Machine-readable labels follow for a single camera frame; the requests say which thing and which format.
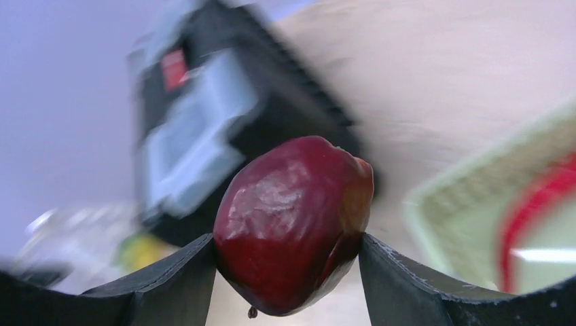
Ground yellow lemon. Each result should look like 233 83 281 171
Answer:
114 233 179 273

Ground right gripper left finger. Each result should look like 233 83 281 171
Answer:
1 234 216 326

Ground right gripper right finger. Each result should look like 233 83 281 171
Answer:
359 234 575 326

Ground dark red apple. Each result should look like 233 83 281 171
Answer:
213 136 374 318

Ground light green plastic basket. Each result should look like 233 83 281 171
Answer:
406 103 575 293

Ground black plastic toolbox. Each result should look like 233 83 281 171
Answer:
131 1 368 247

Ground red chili pepper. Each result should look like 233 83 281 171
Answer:
497 151 575 293

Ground clear zip top bag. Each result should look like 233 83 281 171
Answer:
1 202 141 294

